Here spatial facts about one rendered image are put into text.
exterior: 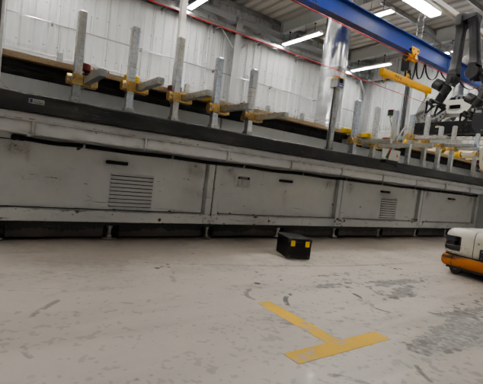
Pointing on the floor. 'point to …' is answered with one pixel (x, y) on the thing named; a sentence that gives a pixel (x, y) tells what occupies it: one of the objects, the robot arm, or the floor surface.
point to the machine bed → (189, 181)
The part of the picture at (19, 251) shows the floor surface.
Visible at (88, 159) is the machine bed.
